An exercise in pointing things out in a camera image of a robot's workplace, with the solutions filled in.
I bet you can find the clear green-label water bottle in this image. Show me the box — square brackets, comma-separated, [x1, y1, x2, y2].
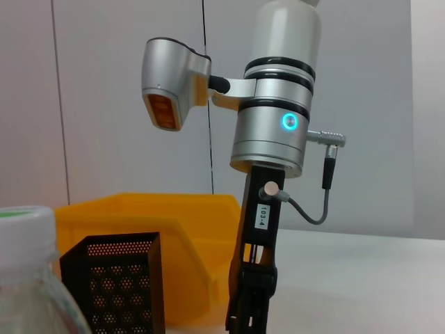
[0, 205, 93, 334]

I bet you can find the silver right camera bracket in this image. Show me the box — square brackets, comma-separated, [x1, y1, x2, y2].
[207, 74, 259, 109]

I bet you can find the yellow plastic storage bin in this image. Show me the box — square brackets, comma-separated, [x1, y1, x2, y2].
[54, 191, 244, 328]

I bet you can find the black mesh pen holder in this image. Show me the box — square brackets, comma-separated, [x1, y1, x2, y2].
[58, 232, 166, 334]

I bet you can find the thin black wall cable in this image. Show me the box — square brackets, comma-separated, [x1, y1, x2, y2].
[200, 0, 216, 194]

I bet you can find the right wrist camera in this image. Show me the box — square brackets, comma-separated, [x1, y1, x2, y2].
[140, 38, 213, 132]

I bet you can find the grey right wrist cable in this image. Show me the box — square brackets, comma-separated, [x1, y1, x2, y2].
[259, 128, 348, 225]

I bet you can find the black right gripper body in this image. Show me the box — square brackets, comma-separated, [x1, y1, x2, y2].
[227, 165, 288, 279]

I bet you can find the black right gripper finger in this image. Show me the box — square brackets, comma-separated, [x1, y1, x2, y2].
[225, 276, 252, 334]
[243, 262, 279, 334]

